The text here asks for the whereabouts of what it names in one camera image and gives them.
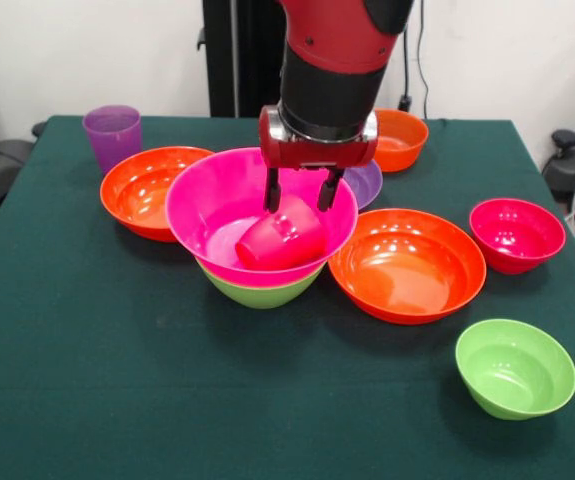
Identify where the red cup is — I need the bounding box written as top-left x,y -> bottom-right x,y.
235,193 -> 328,272

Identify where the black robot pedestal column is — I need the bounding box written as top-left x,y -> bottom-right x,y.
196,0 -> 291,120

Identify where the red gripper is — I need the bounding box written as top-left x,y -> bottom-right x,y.
258,104 -> 380,214

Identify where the gray pedestal leg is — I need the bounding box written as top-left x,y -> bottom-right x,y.
0,121 -> 48,206
541,128 -> 575,201

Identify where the large green bowl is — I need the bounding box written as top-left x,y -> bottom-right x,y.
196,259 -> 327,310

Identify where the purple cup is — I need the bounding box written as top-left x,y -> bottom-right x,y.
81,104 -> 143,177

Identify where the large pink bowl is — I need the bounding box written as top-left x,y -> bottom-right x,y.
165,146 -> 360,289

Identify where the small orange bowl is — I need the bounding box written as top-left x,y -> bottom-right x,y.
372,108 -> 430,174

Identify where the purple bowl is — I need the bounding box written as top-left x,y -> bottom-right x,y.
341,159 -> 384,211

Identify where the small red bowl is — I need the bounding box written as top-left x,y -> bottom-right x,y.
468,197 -> 568,276

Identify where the large orange bowl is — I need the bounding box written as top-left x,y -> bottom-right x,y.
327,208 -> 488,326
99,145 -> 216,244

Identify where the thin black wall cable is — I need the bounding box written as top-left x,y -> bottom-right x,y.
416,0 -> 433,121

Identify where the dark green tablecloth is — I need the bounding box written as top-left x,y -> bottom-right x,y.
0,115 -> 575,480

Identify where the black cable with plug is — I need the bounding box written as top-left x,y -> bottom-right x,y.
397,27 -> 414,114

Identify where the small green bowl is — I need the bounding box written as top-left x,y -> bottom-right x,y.
454,318 -> 575,422

